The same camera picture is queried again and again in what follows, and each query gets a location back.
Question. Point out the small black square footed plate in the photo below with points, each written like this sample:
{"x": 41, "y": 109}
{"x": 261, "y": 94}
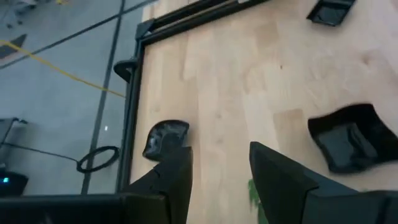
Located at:
{"x": 329, "y": 14}

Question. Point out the black leaf-shaped mini plate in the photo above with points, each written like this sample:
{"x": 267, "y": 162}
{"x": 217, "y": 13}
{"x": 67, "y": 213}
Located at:
{"x": 164, "y": 137}

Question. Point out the black wavy square mini plate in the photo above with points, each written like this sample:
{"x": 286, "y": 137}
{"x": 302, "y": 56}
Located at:
{"x": 351, "y": 146}

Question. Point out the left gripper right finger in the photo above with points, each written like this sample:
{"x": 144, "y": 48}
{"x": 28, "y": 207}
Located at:
{"x": 286, "y": 193}

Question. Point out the green plant in white pot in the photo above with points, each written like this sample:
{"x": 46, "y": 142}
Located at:
{"x": 256, "y": 199}

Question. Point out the black device with cyan light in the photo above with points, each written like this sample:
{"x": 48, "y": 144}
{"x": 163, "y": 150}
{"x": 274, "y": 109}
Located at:
{"x": 15, "y": 185}

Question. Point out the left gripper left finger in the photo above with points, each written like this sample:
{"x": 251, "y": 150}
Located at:
{"x": 174, "y": 186}

